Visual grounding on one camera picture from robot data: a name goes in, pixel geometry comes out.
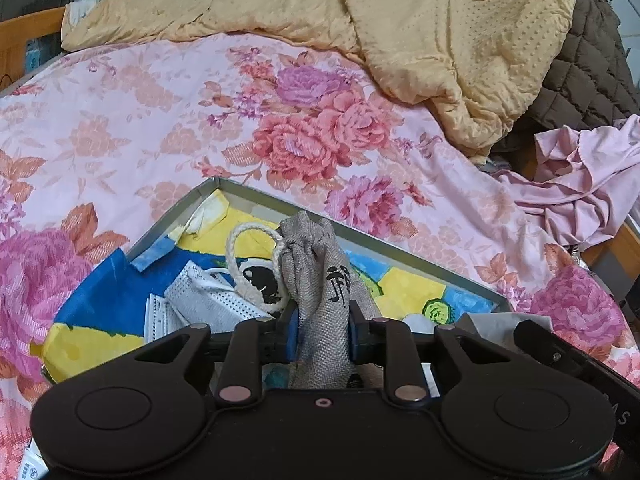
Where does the beige burlap drawstring pouch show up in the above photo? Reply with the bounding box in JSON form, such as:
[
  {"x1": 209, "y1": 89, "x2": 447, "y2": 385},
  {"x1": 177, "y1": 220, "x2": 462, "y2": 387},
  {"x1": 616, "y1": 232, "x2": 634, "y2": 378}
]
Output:
[{"x1": 225, "y1": 211, "x2": 386, "y2": 390}]

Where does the white face mask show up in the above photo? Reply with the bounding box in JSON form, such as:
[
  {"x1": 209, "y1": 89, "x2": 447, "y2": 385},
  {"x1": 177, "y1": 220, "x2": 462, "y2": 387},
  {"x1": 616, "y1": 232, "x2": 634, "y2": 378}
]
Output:
[{"x1": 144, "y1": 294, "x2": 186, "y2": 343}]

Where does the pink floral bed sheet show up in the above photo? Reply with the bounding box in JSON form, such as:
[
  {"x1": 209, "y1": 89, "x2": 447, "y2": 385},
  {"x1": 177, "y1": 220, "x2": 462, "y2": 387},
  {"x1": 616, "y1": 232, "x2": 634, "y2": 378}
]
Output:
[{"x1": 0, "y1": 32, "x2": 640, "y2": 480}]

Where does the shallow grey box colourful lining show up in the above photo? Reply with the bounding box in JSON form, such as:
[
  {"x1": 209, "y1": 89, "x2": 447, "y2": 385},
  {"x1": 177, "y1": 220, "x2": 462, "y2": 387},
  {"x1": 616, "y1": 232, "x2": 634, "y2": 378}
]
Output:
[{"x1": 30, "y1": 176, "x2": 511, "y2": 386}]

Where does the white printed packet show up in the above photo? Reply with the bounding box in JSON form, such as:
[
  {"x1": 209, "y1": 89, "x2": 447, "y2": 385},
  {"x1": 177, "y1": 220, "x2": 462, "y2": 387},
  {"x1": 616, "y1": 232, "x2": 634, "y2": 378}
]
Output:
[{"x1": 17, "y1": 437, "x2": 48, "y2": 480}]

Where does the grey face mask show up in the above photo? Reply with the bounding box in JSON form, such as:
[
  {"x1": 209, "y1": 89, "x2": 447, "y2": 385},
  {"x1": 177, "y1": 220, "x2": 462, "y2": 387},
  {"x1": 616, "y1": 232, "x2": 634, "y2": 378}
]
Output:
[{"x1": 164, "y1": 260, "x2": 273, "y2": 333}]

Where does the wooden bed frame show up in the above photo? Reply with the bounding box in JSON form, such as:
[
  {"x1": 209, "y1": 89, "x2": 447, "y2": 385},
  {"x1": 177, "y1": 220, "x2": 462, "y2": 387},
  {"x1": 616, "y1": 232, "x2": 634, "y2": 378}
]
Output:
[{"x1": 0, "y1": 6, "x2": 640, "y2": 286}]

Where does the grey cloth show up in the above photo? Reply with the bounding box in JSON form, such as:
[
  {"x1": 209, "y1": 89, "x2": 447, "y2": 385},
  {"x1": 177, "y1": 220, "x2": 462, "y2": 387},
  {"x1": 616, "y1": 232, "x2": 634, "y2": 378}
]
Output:
[{"x1": 457, "y1": 311, "x2": 523, "y2": 338}]

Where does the pink garment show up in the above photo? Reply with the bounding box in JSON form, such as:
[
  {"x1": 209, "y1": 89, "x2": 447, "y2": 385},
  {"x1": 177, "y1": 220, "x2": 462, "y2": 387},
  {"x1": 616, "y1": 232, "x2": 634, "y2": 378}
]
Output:
[{"x1": 492, "y1": 115, "x2": 640, "y2": 251}]

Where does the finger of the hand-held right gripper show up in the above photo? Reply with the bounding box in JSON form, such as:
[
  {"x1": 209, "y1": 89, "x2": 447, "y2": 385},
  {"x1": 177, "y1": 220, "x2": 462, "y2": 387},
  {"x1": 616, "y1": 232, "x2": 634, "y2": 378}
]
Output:
[{"x1": 514, "y1": 319, "x2": 590, "y2": 378}]

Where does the brown quilted blanket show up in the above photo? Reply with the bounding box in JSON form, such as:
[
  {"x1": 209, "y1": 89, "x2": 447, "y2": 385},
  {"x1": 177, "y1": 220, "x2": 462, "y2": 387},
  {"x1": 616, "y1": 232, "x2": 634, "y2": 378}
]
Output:
[{"x1": 492, "y1": 0, "x2": 633, "y2": 161}]

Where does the yellow quilt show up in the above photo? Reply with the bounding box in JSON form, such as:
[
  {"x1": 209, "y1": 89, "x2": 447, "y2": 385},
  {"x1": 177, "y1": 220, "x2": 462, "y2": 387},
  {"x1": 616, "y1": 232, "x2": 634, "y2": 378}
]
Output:
[{"x1": 60, "y1": 0, "x2": 583, "y2": 153}]

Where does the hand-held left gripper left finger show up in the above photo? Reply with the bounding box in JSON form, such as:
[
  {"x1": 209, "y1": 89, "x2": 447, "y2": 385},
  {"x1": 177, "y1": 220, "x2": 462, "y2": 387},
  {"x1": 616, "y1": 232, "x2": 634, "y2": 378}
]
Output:
[{"x1": 134, "y1": 306, "x2": 301, "y2": 407}]

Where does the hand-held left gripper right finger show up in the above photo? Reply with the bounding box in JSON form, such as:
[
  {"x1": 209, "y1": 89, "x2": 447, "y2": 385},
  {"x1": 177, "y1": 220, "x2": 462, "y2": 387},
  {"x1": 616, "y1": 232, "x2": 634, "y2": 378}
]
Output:
[{"x1": 349, "y1": 300, "x2": 506, "y2": 406}]

